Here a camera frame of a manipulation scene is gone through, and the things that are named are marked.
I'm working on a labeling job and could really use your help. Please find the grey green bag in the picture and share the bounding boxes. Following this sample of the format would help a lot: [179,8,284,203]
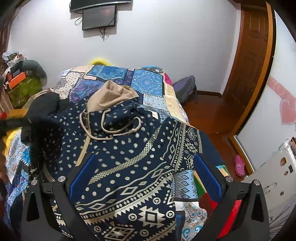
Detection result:
[20,60,47,87]

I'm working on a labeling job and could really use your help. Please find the white wardrobe with hearts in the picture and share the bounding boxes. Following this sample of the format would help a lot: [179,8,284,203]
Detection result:
[237,14,295,170]

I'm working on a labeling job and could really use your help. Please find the green fabric box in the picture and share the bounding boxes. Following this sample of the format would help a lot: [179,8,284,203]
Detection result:
[8,77,42,108]

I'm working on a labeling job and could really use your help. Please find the pink croc shoe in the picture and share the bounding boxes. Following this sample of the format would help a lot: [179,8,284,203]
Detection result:
[234,155,245,177]

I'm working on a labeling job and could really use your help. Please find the brown wooden door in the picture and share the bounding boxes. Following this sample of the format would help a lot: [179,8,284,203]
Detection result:
[223,1,274,136]

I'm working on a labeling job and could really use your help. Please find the navy patterned hoodie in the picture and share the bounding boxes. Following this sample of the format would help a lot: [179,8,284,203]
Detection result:
[31,81,223,240]

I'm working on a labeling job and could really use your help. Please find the yellow pillow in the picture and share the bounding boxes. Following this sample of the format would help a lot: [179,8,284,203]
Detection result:
[90,58,111,66]

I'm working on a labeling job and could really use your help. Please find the upper black screen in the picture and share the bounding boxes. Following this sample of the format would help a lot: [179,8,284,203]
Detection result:
[69,0,132,12]

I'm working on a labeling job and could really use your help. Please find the wall-mounted black monitor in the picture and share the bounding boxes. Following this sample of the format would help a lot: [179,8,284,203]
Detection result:
[82,5,117,31]

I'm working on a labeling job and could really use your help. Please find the black garment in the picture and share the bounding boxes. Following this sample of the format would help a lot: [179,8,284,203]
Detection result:
[1,92,69,145]

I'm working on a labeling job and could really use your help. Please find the white fridge with magnets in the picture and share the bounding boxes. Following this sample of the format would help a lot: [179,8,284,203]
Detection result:
[242,138,296,239]

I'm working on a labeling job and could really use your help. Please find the patchwork bed quilt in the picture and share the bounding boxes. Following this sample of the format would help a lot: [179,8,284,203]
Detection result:
[1,65,211,240]

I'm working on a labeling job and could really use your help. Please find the orange box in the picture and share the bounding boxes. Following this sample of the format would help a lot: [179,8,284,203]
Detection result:
[9,72,26,90]

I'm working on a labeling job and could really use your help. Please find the purple grey backpack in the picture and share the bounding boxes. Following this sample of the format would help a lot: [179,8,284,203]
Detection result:
[173,75,198,103]

